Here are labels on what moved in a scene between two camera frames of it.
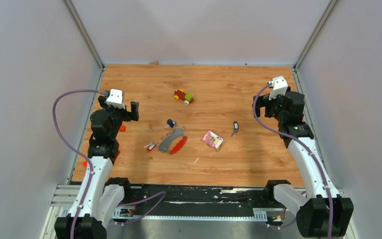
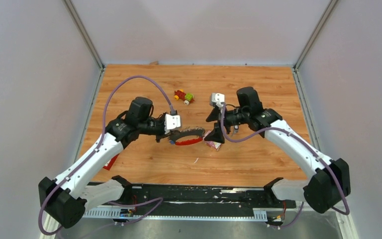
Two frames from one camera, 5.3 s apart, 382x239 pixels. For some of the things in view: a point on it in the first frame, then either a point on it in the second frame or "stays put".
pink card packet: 213,140 stays put
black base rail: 251,201 stays put
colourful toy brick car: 188,98 stays put
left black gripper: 133,114 to 162,136
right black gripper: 263,101 to 216,135
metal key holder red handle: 166,141 to 181,134
